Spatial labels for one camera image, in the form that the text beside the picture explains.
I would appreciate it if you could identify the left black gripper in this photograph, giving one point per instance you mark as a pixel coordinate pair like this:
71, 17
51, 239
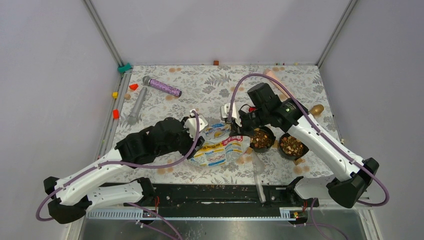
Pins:
186, 150

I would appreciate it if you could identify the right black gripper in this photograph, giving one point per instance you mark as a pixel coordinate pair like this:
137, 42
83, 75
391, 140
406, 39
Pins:
243, 130

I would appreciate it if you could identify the cat food bag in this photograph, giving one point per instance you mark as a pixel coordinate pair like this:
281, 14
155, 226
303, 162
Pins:
219, 147

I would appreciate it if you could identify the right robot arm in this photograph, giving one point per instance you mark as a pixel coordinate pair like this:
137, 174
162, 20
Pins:
351, 173

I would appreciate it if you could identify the pet food kibble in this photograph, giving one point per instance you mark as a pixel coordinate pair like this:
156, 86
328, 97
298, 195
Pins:
288, 145

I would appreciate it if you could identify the black bowl paw print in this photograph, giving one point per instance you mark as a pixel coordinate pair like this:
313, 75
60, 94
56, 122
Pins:
262, 140

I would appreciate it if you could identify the pink toy microphone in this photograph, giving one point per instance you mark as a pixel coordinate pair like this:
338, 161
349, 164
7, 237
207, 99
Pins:
268, 72

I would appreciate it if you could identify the black bowl fish print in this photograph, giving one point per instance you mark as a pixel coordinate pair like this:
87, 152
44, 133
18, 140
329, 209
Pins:
291, 148

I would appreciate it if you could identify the grey toy microphone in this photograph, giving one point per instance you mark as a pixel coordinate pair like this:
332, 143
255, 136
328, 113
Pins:
134, 115

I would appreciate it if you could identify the floral patterned table mat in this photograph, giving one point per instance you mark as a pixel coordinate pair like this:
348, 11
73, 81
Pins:
206, 88

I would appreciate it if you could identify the small tan wooden block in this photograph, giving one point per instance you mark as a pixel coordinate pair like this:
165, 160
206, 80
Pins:
299, 161

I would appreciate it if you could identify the gold toy microphone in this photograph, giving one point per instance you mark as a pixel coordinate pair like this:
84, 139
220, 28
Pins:
316, 110

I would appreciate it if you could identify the purple glitter toy microphone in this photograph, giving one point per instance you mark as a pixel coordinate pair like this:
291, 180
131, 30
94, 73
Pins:
147, 80

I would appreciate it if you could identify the red triangular block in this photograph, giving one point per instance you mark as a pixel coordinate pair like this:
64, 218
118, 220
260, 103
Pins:
133, 87

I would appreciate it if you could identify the teal plastic block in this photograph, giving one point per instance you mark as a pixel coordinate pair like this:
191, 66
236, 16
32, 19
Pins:
124, 68

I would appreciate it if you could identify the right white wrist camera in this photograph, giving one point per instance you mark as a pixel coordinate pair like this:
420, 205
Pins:
229, 114

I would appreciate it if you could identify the red block on rail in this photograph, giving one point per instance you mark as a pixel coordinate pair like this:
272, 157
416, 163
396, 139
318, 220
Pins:
115, 114

